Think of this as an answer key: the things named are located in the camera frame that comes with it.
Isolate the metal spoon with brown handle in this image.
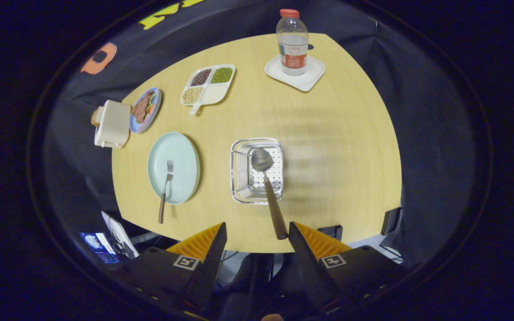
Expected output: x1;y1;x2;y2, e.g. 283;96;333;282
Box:
251;148;289;240

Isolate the clear bottle with red cap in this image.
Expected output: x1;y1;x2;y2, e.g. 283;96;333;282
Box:
276;9;309;75

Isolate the white toaster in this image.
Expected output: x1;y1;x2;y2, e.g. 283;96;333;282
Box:
94;100;131;149

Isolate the black table clamp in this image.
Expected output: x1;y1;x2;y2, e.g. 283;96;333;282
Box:
381;207;403;248
317;225;343;242

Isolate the metal wire basket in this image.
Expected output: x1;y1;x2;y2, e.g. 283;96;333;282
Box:
231;138;284;205

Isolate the person's dark clothing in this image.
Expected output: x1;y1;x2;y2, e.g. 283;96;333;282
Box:
215;252;302;321

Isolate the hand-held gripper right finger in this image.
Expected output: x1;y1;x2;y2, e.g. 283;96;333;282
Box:
288;221;413;313

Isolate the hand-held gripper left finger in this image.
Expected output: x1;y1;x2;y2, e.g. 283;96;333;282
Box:
113;222;228;313

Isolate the white square coaster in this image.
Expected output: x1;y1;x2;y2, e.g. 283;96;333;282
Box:
265;54;326;92

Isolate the lit laptop screen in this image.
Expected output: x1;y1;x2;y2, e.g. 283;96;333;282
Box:
79;232;122;264

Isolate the blue plate with food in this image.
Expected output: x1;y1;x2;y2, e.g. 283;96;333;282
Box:
129;87;162;133

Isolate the pale green plate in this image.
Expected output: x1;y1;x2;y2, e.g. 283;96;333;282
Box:
147;132;200;205

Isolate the metal fork with brown handle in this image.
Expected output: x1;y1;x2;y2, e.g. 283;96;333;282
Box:
158;160;174;224

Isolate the white divided dish with beans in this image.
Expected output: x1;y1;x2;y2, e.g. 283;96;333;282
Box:
180;64;236;115

